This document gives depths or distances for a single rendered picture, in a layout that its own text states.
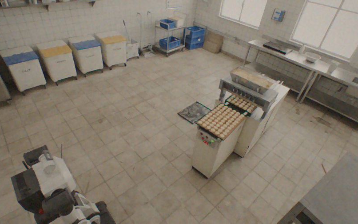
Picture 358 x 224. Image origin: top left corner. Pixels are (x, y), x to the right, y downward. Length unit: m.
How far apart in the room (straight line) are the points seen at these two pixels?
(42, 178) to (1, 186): 2.03
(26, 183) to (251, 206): 2.49
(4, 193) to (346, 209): 3.37
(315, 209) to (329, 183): 0.17
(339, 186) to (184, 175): 2.22
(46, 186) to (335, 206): 1.45
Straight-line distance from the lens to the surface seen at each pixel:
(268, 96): 2.75
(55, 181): 1.46
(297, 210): 0.97
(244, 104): 2.91
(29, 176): 1.55
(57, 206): 1.38
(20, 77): 4.83
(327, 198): 1.01
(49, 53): 4.82
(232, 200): 2.97
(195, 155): 2.81
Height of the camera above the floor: 2.50
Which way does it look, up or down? 39 degrees down
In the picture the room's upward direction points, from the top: 7 degrees clockwise
